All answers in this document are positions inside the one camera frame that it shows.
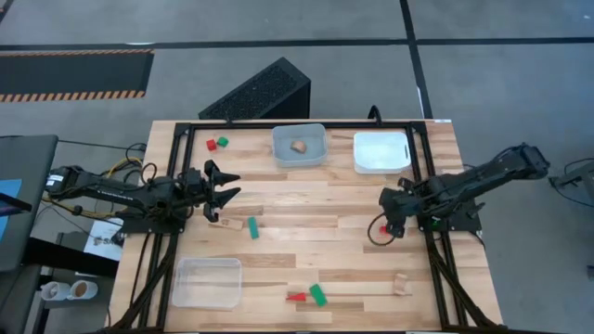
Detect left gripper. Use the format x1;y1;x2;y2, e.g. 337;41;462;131
194;160;243;224

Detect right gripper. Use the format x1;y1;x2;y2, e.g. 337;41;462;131
378;178;421;238

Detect rectangular wooden block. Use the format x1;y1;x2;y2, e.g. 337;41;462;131
218;216;245;232

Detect wooden arch block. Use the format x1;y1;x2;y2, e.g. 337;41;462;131
392;273;411;297

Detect green wedge block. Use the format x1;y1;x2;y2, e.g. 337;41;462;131
308;283;329;308

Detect grey plastic bin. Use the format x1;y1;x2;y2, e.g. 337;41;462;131
271;122;329;169

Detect white plastic bin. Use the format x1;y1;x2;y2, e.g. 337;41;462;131
353;131;413;175

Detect clear plastic bin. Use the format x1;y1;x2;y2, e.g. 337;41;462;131
171;257;244;311

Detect black computer tower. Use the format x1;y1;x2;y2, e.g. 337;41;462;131
198;56;313;122

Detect white printed paper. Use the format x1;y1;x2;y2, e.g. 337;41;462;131
83;217;125;262

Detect white cup with brown drink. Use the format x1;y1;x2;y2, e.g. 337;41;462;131
69;279;100;302

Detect black hazard-striped floor mat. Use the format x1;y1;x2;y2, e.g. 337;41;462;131
0;48;156;104

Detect dark grey side table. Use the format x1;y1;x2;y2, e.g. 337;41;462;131
0;134;60;274

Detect empty white cup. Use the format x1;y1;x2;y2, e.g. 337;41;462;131
40;280;71;302

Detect blue tablet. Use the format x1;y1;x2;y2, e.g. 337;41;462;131
0;178;23;238

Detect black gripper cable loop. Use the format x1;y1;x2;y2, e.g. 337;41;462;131
367;212;396;248

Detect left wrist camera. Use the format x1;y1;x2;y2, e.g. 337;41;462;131
184;167;206;189

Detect black aluminium table frame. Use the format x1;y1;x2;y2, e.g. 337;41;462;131
99;119;505;334

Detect yellow cable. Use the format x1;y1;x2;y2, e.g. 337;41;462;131
41;156;144;220

